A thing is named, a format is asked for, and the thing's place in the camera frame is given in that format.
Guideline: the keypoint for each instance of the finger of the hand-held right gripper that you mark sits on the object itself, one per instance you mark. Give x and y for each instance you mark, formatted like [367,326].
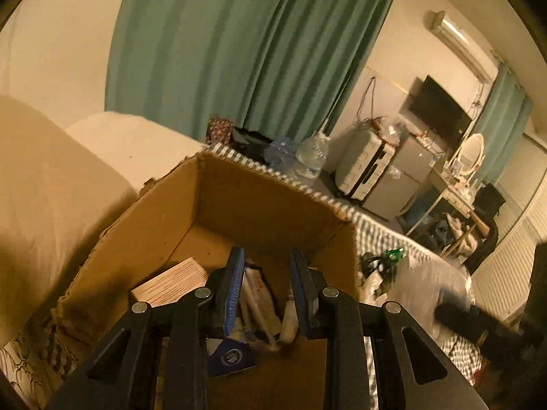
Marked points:
[459,318]

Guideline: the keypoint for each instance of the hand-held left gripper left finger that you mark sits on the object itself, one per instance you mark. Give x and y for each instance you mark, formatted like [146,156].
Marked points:
[236,284]

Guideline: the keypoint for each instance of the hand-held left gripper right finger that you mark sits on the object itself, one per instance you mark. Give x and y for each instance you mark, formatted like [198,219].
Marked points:
[299,294]

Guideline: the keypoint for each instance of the white tube pack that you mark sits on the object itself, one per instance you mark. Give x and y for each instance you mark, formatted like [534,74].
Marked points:
[258,299]

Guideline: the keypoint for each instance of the pink small carton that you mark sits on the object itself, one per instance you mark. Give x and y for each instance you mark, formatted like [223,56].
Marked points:
[171,282]

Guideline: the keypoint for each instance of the blue packet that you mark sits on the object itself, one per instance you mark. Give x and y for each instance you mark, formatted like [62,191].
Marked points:
[230,356]

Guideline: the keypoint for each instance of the brown cardboard box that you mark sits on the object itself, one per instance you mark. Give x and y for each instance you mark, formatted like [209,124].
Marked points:
[239,196]

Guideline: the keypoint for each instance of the green foil packet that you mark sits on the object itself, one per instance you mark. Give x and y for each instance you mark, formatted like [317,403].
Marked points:
[395,255]

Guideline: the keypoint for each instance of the white plastic bag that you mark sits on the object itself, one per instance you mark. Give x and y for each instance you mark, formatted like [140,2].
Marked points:
[376,279]

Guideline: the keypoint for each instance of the black chair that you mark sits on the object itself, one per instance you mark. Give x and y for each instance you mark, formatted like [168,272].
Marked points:
[491,213]

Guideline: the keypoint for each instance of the cluttered dressing desk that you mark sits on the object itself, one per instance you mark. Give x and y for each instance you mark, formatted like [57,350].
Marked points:
[455,196]

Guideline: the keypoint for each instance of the water bottle pack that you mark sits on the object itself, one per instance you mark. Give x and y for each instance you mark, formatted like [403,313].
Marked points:
[299,153]

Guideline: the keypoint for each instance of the dark bag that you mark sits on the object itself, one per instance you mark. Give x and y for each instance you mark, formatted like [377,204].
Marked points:
[252,143]

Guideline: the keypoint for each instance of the white suitcase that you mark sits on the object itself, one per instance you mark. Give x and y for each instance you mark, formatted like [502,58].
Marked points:
[363,164]

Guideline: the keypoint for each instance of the grey mini fridge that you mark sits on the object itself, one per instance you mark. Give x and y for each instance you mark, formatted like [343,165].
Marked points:
[401,179]

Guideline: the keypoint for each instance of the patterned small bag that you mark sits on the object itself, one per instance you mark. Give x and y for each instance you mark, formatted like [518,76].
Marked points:
[219,131]

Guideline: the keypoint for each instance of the oval vanity mirror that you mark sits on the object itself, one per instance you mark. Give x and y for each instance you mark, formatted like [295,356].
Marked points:
[470,153]

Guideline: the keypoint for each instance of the white pillow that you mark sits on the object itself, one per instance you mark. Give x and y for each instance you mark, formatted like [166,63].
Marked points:
[136,145]

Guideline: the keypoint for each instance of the narrow green curtain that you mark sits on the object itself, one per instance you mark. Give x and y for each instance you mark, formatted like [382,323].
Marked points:
[504,124]

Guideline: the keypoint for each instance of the large cream pillow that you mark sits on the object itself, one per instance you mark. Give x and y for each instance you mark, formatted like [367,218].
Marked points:
[51,205]

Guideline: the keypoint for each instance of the patterned bed sheet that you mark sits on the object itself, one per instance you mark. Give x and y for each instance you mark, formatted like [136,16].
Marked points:
[25,367]

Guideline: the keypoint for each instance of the wide green curtain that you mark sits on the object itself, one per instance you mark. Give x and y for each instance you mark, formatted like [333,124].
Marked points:
[239,51]

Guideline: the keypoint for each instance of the white air conditioner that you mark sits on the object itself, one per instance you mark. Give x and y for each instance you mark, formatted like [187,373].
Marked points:
[463,40]

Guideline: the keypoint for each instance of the black wall television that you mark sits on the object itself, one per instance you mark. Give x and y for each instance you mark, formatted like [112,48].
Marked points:
[440,109]

